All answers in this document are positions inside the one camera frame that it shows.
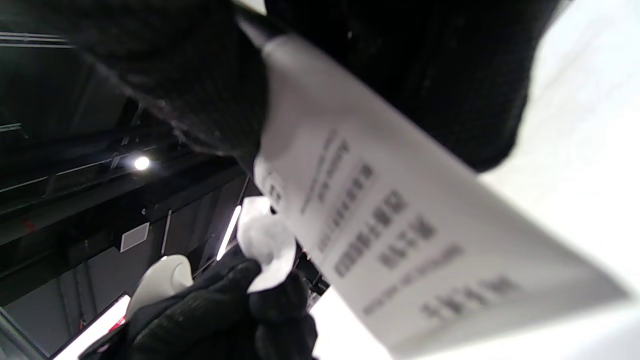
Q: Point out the left handheld controller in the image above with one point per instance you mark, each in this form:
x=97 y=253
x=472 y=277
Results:
x=160 y=280

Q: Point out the ceiling strip light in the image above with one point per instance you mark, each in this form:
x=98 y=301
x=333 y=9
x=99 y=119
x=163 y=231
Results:
x=228 y=232

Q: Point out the white square ceiling vent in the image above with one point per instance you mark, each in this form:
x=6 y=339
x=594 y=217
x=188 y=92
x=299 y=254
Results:
x=135 y=237

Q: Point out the person's left hand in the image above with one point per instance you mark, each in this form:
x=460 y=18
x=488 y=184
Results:
x=210 y=320

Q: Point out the white cleansing milk tube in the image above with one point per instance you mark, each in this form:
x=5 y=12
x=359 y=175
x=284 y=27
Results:
x=400 y=210

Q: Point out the person's right hand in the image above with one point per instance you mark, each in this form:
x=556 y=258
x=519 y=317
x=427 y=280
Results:
x=400 y=60

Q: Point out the round ceiling spotlight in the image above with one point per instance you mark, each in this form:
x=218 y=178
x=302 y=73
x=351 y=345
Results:
x=141 y=163

